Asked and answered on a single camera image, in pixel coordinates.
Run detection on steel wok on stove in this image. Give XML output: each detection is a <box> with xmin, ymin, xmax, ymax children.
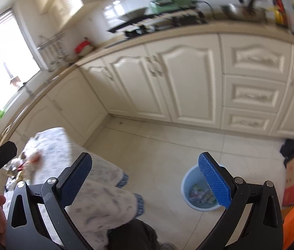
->
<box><xmin>118</xmin><ymin>7</ymin><xmax>148</xmax><ymax>22</ymax></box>

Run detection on window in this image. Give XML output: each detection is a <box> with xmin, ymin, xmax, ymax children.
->
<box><xmin>0</xmin><ymin>10</ymin><xmax>41</xmax><ymax>119</ymax></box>

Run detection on blue white tablecloth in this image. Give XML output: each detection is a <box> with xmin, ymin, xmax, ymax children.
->
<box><xmin>22</xmin><ymin>127</ymin><xmax>144</xmax><ymax>249</ymax></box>

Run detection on red cap sauce bottle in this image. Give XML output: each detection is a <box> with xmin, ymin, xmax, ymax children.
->
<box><xmin>272</xmin><ymin>0</ymin><xmax>288</xmax><ymax>28</ymax></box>

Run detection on cream lower cabinets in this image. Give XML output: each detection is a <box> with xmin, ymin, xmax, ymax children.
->
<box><xmin>0</xmin><ymin>33</ymin><xmax>294</xmax><ymax>143</ymax></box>

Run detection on steel bowl on counter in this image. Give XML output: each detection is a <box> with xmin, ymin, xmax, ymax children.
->
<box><xmin>220</xmin><ymin>0</ymin><xmax>267</xmax><ymax>23</ymax></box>

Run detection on black gas stove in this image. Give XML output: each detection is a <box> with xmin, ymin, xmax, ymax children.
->
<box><xmin>108</xmin><ymin>9</ymin><xmax>207</xmax><ymax>40</ymax></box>

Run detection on green electric cooking pot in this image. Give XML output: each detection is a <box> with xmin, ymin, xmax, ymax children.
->
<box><xmin>150</xmin><ymin>0</ymin><xmax>197</xmax><ymax>14</ymax></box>

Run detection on light blue trash bin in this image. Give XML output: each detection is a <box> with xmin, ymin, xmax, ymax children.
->
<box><xmin>181</xmin><ymin>165</ymin><xmax>220</xmax><ymax>212</ymax></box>

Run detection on hanging utensil rack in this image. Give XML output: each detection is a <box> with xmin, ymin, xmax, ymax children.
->
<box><xmin>37</xmin><ymin>32</ymin><xmax>70</xmax><ymax>72</ymax></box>

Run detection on cream upper cabinet left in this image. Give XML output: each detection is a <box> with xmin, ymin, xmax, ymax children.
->
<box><xmin>31</xmin><ymin>0</ymin><xmax>104</xmax><ymax>31</ymax></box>

